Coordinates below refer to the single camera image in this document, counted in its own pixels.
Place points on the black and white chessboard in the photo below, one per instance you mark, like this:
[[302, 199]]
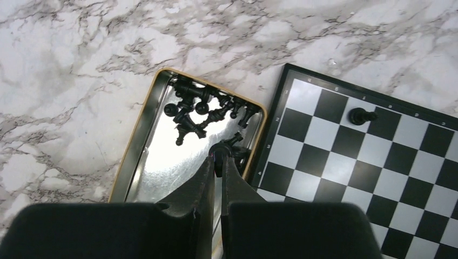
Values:
[[400, 169]]

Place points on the black chess piece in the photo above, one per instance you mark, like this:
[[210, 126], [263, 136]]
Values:
[[359, 116], [220, 153]]

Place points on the yellow metal tin box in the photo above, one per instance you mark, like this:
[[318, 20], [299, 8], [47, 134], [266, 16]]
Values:
[[153, 165]]

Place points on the pile of black chess pieces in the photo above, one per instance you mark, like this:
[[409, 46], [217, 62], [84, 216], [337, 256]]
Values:
[[200, 106]]

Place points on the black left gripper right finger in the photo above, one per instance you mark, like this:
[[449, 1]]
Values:
[[255, 228]]

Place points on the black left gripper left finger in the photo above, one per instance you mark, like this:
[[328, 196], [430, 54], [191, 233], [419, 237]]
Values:
[[178, 226]]

